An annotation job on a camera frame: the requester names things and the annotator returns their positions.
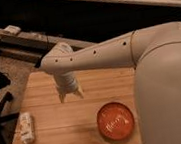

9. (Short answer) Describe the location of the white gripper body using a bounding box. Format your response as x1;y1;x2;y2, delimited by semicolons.
53;72;78;94

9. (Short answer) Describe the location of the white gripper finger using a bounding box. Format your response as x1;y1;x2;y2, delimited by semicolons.
59;93;66;103
74;87;83;99

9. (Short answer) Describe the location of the white plastic bottle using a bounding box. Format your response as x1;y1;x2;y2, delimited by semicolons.
19;112;35;144

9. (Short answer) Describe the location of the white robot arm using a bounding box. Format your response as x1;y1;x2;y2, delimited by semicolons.
39;21;181;144

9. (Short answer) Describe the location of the orange ceramic bowl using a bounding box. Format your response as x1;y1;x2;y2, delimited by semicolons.
96;101;135;141

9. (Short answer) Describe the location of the small white box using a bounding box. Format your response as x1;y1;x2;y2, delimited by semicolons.
3;25;21;35

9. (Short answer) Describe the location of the long wooden beam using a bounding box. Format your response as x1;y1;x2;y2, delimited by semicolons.
0;28;93;50

